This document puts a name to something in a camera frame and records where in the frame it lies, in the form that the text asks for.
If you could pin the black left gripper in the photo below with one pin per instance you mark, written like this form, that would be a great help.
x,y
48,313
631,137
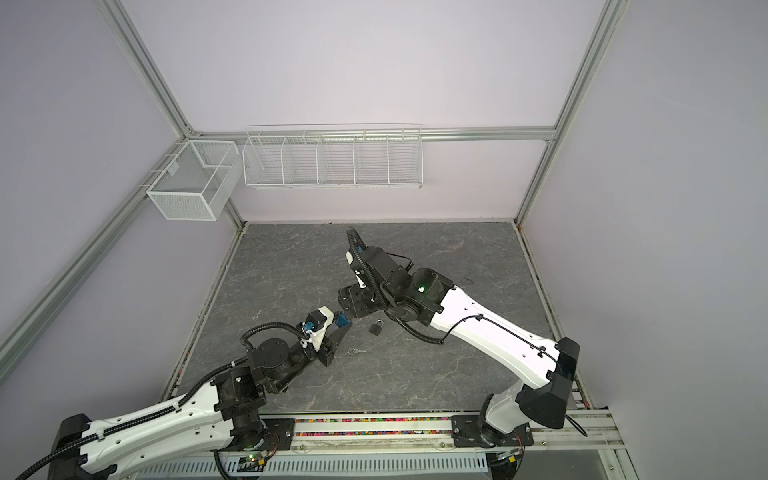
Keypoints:
x,y
327,351

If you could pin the white mesh box basket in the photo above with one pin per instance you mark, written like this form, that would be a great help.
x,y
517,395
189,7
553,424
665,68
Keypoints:
x,y
198,181

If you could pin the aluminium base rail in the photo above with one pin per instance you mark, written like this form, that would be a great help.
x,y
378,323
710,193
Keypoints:
x,y
411,443

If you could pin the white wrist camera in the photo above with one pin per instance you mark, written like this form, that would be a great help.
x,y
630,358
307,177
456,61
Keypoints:
x,y
315,326
355,267

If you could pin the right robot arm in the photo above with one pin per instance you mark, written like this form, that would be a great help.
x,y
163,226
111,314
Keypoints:
x,y
433,308

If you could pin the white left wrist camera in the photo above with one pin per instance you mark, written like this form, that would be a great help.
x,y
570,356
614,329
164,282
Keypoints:
x,y
315,326

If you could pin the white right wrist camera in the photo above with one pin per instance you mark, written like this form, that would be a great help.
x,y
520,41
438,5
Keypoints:
x,y
355,267

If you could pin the blue padlock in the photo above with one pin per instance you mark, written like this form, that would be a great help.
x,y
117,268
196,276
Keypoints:
x,y
340,320

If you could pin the dark grey padlock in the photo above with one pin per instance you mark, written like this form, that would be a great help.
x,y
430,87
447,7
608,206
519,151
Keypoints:
x,y
376,328

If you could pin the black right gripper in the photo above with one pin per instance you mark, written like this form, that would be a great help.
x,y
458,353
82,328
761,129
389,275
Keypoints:
x,y
354,297

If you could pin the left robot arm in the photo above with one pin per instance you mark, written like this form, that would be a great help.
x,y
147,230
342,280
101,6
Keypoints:
x,y
220,412

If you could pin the white wire shelf basket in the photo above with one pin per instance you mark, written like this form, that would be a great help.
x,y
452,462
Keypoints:
x,y
362,155

